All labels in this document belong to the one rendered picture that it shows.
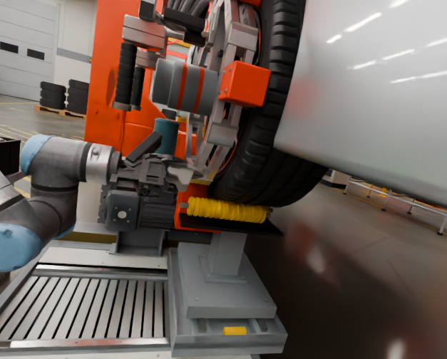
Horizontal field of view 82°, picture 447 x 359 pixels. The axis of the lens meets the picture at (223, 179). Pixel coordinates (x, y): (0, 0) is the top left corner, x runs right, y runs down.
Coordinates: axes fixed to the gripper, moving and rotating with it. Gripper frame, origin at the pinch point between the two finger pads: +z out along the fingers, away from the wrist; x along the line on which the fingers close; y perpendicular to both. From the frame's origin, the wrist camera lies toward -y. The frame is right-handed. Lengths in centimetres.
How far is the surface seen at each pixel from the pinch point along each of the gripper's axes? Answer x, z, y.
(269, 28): 28.5, 8.3, -21.2
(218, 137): 10.7, 2.0, -3.1
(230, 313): -31.9, 19.0, 30.0
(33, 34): -747, -551, -1030
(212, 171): -3.2, 4.7, -3.1
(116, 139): -48, -29, -42
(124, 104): 7.4, -19.8, -10.5
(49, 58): -807, -492, -981
